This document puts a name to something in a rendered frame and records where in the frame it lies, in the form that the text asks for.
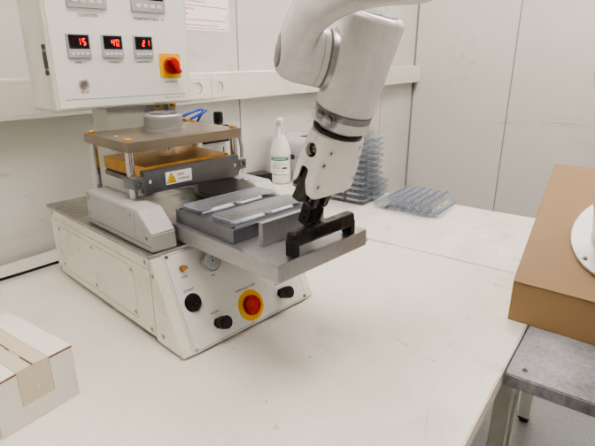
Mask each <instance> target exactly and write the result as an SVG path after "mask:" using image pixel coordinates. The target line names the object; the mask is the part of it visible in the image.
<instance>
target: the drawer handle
mask: <svg viewBox="0 0 595 446"><path fill-rule="evenodd" d="M340 230H342V233H344V234H347V235H353V234H354V233H355V219H354V213H353V212H352V211H344V212H341V213H338V214H336V215H333V216H330V217H328V218H325V219H321V220H318V221H316V222H314V223H311V224H308V225H305V226H303V227H299V228H296V229H293V230H291V231H289V232H288V233H287V239H286V256H288V257H291V258H298V257H299V246H302V245H305V244H307V243H309V242H313V241H315V240H318V239H320V238H322V237H324V236H327V235H331V234H333V233H335V232H337V231H340Z"/></svg>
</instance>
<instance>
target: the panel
mask: <svg viewBox="0 0 595 446"><path fill-rule="evenodd" d="M203 253H204V252H203V251H201V250H198V249H196V248H194V247H191V246H189V247H187V248H184V249H181V250H177V251H174V252H171V253H168V254H165V255H162V256H161V258H162V261H163V264H164V267H165V269H166V274H167V277H168V279H169V282H170V285H171V288H172V291H173V293H174V298H175V301H176V303H177V307H178V310H179V313H180V315H181V318H182V323H183V325H184V328H185V331H186V334H187V336H188V339H189V344H190V347H191V349H192V352H193V355H196V354H197V353H199V352H201V351H202V350H205V349H207V348H209V347H211V346H213V345H214V344H216V343H218V342H221V341H223V340H225V339H227V338H229V337H230V336H232V335H235V334H237V333H239V332H240V331H242V330H244V329H245V328H247V327H250V326H252V325H254V324H256V323H258V322H260V321H261V320H263V319H266V318H268V317H270V316H272V315H274V314H276V313H277V312H279V311H281V310H283V309H285V308H287V307H289V306H291V305H293V304H295V303H297V302H299V301H301V300H303V299H305V298H307V296H306V293H305V288H304V285H303V282H302V280H301V277H300V275H298V276H296V277H294V278H292V279H289V280H287V281H285V282H283V283H280V284H276V283H274V282H272V281H269V280H267V279H265V278H262V277H260V276H258V275H256V274H254V273H251V272H248V271H246V270H244V269H242V268H240V267H238V266H236V265H232V264H230V263H228V262H226V261H224V260H222V259H221V260H220V267H219V269H218V270H216V271H213V272H207V271H206V270H205V269H204V268H203V267H202V266H201V264H200V258H201V255H202V254H203ZM286 286H292V287H293V289H294V296H293V297H292V298H280V297H279V296H278V295H277V291H278V289H280V288H282V287H286ZM191 295H198V296H200V298H201V301H202V304H201V306H200V308H199V309H197V310H194V311H193V310H191V309H190V308H189V307H188V306H187V299H188V297H189V296H191ZM248 295H255V296H257V297H258V298H259V300H260V302H261V308H260V311H259V313H257V314H255V315H249V314H247V313H246V312H245V310H244V308H243V300H244V299H245V298H246V297H247V296H248ZM224 315H228V316H230V317H231V319H232V321H233V323H232V326H231V328H229V329H218V328H217V327H216V326H215V325H214V320H215V319H217V318H218V317H219V316H224Z"/></svg>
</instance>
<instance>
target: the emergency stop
mask: <svg viewBox="0 0 595 446"><path fill-rule="evenodd" d="M243 308H244V310H245V312H246V313H247V314H249V315H255V314H257V313H259V311H260V308H261V302H260V300H259V298H258V297H257V296H255V295H248V296H247V297H246V298H245V299H244V300H243Z"/></svg>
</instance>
